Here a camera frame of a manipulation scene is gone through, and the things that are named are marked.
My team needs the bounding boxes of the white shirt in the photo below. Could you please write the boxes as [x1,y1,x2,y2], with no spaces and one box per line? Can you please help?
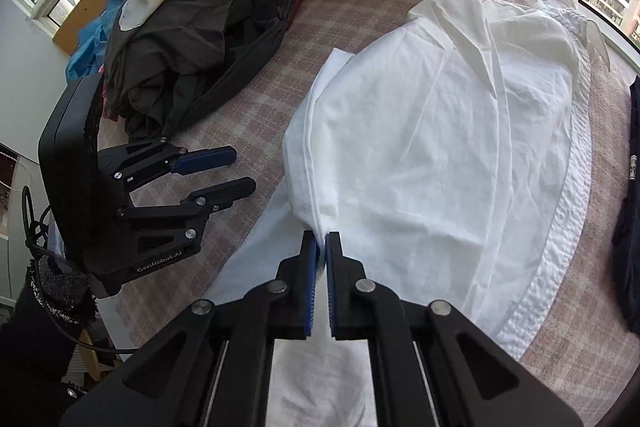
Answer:
[204,0,612,427]

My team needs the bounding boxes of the yellow wooden stool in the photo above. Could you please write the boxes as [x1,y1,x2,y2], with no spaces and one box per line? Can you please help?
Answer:
[79,329,122,383]

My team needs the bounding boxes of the dark grey printed t-shirt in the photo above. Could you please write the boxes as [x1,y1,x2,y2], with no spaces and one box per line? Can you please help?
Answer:
[103,0,233,126]

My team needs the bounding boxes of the pink plaid tablecloth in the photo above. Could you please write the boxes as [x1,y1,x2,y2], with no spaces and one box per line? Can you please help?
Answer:
[99,0,639,426]

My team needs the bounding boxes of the small wooden board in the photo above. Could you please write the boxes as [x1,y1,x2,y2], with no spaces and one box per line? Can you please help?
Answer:
[52,0,107,56]

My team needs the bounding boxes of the black trousers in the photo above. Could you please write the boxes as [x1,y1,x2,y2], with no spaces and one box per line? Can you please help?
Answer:
[119,0,304,142]

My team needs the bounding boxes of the navy blue folded garment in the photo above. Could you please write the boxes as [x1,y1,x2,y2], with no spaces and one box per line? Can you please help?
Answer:
[612,77,640,335]

